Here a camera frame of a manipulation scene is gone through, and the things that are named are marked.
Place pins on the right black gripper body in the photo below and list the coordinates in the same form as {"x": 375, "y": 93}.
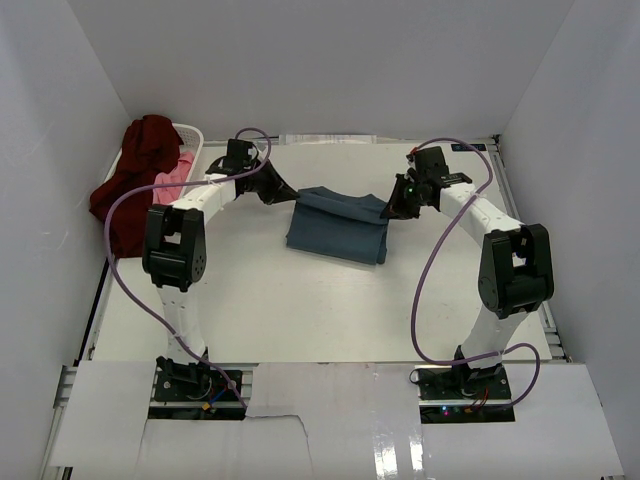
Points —
{"x": 415, "y": 189}

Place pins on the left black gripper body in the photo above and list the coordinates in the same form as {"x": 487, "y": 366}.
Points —
{"x": 253, "y": 183}

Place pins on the teal blue t shirt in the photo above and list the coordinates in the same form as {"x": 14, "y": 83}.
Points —
{"x": 350, "y": 228}

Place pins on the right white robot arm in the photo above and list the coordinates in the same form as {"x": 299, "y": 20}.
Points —
{"x": 515, "y": 274}

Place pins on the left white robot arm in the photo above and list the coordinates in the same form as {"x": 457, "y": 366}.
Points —
{"x": 175, "y": 255}

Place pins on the dark label sticker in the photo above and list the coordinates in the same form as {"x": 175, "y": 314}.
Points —
{"x": 463, "y": 147}

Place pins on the white plastic laundry basket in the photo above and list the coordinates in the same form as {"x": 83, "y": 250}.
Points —
{"x": 192, "y": 141}

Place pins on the pink t shirt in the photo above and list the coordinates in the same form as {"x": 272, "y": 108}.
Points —
{"x": 165, "y": 192}

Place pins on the paper sheet at back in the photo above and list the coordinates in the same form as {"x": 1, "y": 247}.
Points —
{"x": 326, "y": 139}

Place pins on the dark red t shirt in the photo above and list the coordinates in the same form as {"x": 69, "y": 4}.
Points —
{"x": 150, "y": 146}

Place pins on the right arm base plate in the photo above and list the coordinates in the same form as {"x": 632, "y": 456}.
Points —
{"x": 445, "y": 400}

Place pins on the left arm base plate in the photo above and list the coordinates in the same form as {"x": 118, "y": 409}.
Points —
{"x": 209, "y": 399}

